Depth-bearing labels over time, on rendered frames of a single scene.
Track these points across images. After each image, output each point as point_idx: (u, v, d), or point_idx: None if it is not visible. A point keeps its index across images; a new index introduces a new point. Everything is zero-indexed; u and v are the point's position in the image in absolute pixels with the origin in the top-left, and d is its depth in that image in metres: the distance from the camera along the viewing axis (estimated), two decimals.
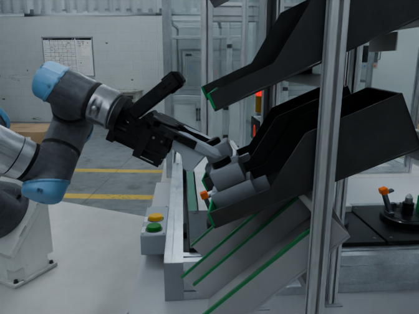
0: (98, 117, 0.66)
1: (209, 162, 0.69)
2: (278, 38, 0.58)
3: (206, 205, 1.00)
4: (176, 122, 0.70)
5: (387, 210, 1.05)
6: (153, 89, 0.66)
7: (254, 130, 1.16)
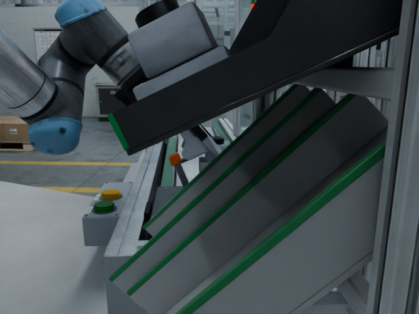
0: (119, 71, 0.61)
1: (206, 158, 0.69)
2: None
3: (178, 174, 0.69)
4: None
5: None
6: None
7: None
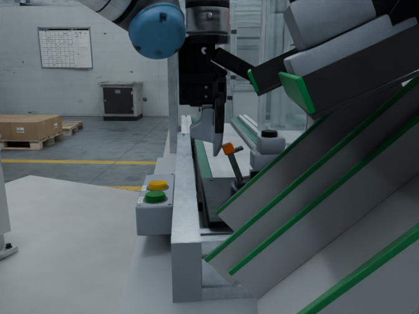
0: (201, 23, 0.60)
1: (259, 151, 0.69)
2: None
3: (231, 164, 0.70)
4: None
5: None
6: (250, 66, 0.64)
7: None
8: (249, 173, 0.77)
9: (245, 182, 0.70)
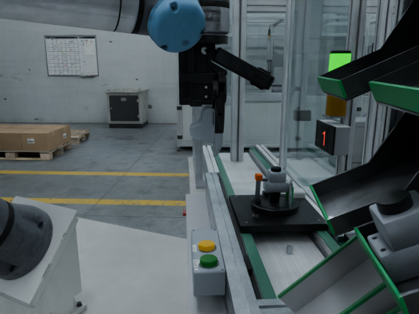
0: None
1: (269, 180, 1.08)
2: None
3: (256, 187, 1.08)
4: None
5: None
6: (250, 66, 0.64)
7: (324, 137, 0.95)
8: (262, 193, 1.16)
9: (260, 200, 1.09)
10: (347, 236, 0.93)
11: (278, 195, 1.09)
